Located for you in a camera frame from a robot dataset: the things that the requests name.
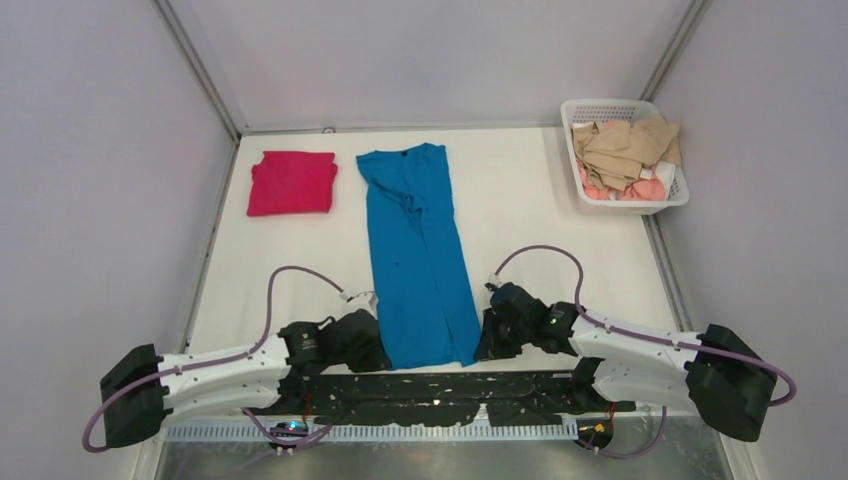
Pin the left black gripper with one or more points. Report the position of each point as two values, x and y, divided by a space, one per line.
376 360

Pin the beige t-shirt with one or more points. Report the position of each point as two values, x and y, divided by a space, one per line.
620 152

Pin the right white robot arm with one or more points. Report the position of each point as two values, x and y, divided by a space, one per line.
713 374

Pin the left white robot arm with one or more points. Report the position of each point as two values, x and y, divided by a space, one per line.
146 391

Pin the white plastic laundry basket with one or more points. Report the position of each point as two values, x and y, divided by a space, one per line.
583 111

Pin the folded red t-shirt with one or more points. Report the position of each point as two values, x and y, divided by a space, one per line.
292 182

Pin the blue t-shirt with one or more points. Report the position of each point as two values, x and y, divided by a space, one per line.
425 310

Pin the pink t-shirt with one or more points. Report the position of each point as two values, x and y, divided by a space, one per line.
643 189

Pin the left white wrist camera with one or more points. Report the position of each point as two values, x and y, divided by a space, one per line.
363 301

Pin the aluminium frame rail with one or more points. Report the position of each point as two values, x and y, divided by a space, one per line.
478 427

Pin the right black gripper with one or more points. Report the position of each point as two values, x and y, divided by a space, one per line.
490 347

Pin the black taped mounting plate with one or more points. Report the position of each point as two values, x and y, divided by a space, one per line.
518 398

